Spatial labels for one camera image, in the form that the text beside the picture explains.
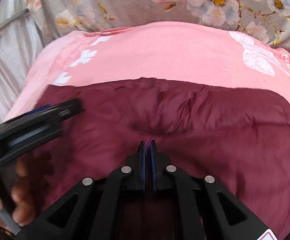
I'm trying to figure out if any person's left hand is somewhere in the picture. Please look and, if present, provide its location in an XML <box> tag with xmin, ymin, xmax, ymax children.
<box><xmin>0</xmin><ymin>158</ymin><xmax>36</xmax><ymax>231</ymax></box>

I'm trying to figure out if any maroon puffer jacket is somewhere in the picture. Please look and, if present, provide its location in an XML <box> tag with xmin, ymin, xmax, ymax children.
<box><xmin>23</xmin><ymin>78</ymin><xmax>290</xmax><ymax>239</ymax></box>

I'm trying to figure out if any pink blanket white print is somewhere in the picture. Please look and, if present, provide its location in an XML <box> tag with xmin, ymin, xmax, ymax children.
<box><xmin>6</xmin><ymin>22</ymin><xmax>290</xmax><ymax>119</ymax></box>

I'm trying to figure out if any grey floral bed sheet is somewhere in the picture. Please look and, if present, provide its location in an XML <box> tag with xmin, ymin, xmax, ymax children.
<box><xmin>0</xmin><ymin>0</ymin><xmax>290</xmax><ymax>128</ymax></box>

